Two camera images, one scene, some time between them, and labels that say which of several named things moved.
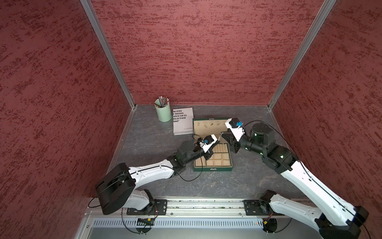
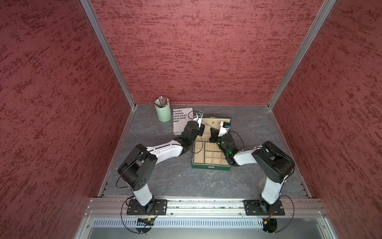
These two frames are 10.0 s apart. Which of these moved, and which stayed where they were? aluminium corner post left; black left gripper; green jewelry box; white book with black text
Moved: black left gripper
Stayed: green jewelry box; white book with black text; aluminium corner post left
